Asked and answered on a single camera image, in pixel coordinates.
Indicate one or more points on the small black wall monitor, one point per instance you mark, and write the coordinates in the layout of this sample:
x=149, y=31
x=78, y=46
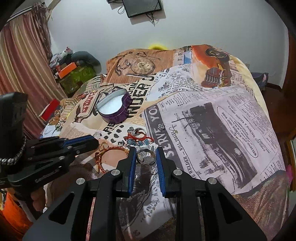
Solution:
x=140, y=7

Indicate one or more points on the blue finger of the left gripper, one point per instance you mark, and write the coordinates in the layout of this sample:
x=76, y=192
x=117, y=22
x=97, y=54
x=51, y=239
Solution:
x=78, y=141

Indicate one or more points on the green patterned bag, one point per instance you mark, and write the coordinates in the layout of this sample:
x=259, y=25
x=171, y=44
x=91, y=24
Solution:
x=76, y=78

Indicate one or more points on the dark bag on floor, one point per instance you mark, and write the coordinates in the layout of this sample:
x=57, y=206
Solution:
x=261, y=79

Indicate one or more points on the newspaper print bed cover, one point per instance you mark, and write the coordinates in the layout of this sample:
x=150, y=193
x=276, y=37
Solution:
x=203, y=107

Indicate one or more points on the orange box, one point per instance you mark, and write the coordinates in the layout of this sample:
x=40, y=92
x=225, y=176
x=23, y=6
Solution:
x=65, y=71

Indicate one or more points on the grey plush pillow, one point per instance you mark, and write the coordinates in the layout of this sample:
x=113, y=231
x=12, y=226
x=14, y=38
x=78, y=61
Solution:
x=87, y=58

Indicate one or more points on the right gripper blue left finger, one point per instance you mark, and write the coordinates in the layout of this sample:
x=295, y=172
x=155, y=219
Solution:
x=117, y=183

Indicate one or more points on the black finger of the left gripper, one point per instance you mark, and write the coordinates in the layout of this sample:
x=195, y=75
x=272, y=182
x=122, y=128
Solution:
x=81, y=149

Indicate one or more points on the striped red curtain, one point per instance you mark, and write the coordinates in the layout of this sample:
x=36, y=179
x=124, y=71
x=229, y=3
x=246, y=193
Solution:
x=25, y=55

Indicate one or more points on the purple heart-shaped tin box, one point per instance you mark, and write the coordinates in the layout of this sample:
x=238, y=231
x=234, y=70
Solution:
x=114, y=107

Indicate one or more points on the yellow round object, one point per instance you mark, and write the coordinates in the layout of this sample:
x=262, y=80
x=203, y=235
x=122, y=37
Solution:
x=157, y=46

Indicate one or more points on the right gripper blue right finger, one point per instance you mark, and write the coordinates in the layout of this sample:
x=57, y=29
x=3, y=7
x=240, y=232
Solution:
x=175, y=183

